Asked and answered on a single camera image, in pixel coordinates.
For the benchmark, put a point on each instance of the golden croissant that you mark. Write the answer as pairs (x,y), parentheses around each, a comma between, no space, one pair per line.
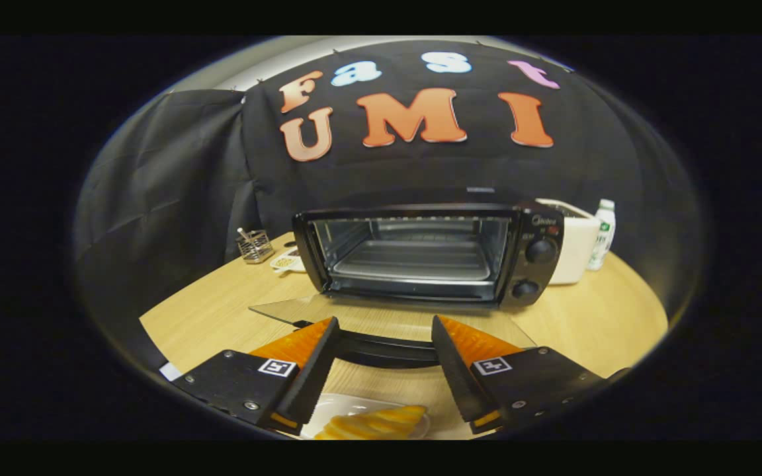
(374,423)

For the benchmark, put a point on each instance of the white slot toaster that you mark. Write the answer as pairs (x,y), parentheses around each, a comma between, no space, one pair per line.
(576,251)

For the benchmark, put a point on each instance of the white bottle green label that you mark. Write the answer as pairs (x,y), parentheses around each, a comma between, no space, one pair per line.
(602,238)

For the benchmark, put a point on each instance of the small white dish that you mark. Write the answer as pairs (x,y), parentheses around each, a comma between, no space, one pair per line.
(286,263)

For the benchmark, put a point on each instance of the black toaster oven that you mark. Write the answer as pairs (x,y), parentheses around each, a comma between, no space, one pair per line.
(543,228)

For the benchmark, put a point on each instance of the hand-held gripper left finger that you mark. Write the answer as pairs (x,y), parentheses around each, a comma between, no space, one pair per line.
(311,380)

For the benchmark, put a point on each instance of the white plate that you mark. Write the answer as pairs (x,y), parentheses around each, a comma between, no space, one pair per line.
(328,406)

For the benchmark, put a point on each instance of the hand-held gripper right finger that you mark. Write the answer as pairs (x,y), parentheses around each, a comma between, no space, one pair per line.
(457,377)

